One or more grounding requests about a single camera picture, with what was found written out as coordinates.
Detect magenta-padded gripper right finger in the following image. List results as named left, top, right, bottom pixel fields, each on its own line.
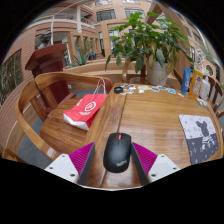
left=130, top=142, right=181, bottom=187

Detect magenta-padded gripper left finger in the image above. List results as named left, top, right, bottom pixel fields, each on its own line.
left=44, top=142, right=96, bottom=186

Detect black computer mouse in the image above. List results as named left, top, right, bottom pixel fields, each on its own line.
left=102, top=132, right=133, bottom=174

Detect grey white cartoon mouse pad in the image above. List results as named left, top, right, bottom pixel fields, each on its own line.
left=178, top=114, right=220, bottom=166

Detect wooden armchair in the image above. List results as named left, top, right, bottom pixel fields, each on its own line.
left=13, top=72, right=114, bottom=161
left=205, top=75, right=224, bottom=118
left=120, top=59, right=148, bottom=85

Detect red paper shopping bag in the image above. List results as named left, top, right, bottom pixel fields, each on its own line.
left=62, top=78, right=109, bottom=132

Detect small clear plastic bag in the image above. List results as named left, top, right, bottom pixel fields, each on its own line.
left=195, top=97, right=209, bottom=108

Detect cluster of small stickers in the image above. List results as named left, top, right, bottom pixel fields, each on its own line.
left=119, top=83, right=138, bottom=96

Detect blue squeeze tube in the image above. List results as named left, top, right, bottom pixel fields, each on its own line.
left=181, top=67, right=193, bottom=96

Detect yellow dish soap bottle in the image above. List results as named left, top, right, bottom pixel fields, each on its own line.
left=188, top=63, right=204, bottom=99

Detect long wooden planter bench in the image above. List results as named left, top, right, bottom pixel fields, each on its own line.
left=63, top=59, right=129, bottom=84

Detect spiky agave plant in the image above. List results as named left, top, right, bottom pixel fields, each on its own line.
left=69, top=49, right=93, bottom=67

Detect leafy plant in white pot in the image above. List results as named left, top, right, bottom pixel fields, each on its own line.
left=104, top=11, right=194, bottom=87

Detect dark bust statue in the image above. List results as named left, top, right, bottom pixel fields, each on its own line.
left=37, top=29, right=54, bottom=50

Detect dark red wooden pedestal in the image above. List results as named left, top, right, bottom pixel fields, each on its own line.
left=24, top=43, right=77, bottom=114

